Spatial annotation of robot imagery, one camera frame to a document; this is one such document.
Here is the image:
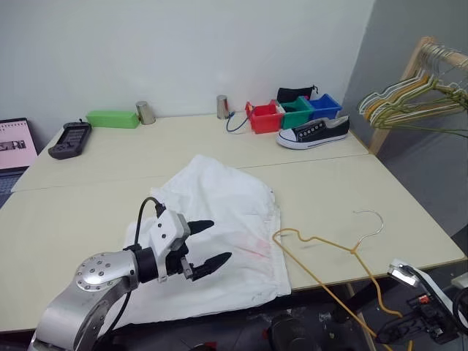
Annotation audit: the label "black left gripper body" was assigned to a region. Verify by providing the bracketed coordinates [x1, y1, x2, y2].
[164, 242, 195, 283]

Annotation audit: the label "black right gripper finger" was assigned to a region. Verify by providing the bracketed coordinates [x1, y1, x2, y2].
[374, 316, 418, 345]

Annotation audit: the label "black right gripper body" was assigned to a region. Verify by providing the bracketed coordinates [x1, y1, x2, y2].
[407, 293, 458, 346]

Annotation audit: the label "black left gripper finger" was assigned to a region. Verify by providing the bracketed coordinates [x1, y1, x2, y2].
[186, 219, 216, 237]
[191, 252, 233, 282]

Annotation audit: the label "white shorts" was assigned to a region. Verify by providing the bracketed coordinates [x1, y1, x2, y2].
[116, 154, 293, 327]

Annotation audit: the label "yellow wire hanger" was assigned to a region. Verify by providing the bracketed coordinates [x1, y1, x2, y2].
[364, 71, 466, 126]
[271, 208, 415, 351]

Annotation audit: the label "wooden table leg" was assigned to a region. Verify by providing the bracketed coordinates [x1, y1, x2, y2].
[344, 282, 378, 351]

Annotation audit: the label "dark rounded shape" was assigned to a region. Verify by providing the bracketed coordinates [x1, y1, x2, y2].
[265, 314, 316, 351]

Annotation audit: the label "silver metal cup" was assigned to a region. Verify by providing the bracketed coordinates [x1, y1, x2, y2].
[215, 94, 231, 121]
[135, 100, 156, 126]

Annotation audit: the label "red plastic bin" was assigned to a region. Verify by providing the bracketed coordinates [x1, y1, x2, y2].
[245, 101, 286, 135]

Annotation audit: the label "green rectangular box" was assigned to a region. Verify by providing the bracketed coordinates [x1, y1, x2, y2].
[86, 110, 141, 130]

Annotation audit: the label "green plastic bin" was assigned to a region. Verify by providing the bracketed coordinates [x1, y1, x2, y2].
[279, 95, 317, 130]

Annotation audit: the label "black canvas sneaker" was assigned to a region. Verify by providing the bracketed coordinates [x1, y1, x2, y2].
[274, 115, 351, 151]

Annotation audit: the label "black handheld controller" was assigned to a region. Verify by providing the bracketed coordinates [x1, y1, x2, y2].
[48, 119, 93, 161]

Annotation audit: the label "blue plastic bin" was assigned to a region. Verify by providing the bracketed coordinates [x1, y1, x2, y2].
[306, 93, 344, 121]

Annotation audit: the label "hangers on wooden rack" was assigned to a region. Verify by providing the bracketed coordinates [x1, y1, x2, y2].
[366, 36, 468, 155]

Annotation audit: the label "grey laptop computer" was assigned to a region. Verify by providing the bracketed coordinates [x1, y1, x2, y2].
[0, 117, 39, 210]

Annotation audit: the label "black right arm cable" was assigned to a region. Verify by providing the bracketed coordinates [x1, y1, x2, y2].
[452, 287, 468, 325]

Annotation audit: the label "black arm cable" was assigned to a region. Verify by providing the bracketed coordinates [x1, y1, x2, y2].
[108, 197, 167, 331]
[452, 287, 468, 325]

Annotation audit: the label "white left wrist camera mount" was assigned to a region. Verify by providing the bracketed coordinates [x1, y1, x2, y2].
[148, 209, 192, 284]

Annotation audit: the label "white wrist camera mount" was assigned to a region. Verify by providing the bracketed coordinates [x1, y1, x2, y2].
[148, 209, 192, 284]
[386, 257, 456, 327]

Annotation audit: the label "black table frame bar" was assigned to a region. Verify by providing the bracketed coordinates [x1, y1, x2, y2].
[327, 280, 393, 325]

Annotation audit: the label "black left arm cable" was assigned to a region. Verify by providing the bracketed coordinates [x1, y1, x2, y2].
[108, 197, 167, 331]

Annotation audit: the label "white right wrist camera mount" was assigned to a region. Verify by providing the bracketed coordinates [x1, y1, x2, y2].
[386, 257, 456, 327]

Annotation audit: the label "blue cable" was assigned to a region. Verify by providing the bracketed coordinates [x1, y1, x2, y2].
[224, 110, 254, 134]

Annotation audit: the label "black drawstring pouch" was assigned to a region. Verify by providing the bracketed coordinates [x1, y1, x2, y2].
[276, 85, 319, 105]

